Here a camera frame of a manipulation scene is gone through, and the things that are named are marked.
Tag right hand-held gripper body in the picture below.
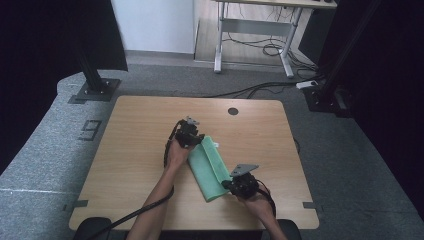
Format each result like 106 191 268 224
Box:
229 163 261 200

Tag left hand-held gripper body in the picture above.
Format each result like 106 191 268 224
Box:
174 116 205 149

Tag green towel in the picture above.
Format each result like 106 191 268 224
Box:
186 135 233 203

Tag person's right hand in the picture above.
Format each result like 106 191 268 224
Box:
237 193 274 218

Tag person's left hand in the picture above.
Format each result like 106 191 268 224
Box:
165 139 195 172

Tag dark floor tape strip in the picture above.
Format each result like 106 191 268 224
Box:
302 201 325 214
62 199 90 212

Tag black metal stand square base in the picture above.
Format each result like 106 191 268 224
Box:
68 43 122 104

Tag white power strip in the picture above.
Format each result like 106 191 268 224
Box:
295 79 320 91

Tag dark cabinet under desk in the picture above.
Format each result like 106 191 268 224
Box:
297 8 335 65

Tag black curtain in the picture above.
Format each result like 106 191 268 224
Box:
0 0 130 175
316 0 424 224

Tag black floor cables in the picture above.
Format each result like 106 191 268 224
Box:
203 6 326 100

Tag white metal desk frame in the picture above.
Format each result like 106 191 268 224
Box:
213 0 338 80

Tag black metal stand slanted post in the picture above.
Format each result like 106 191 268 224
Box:
302 0 384 116

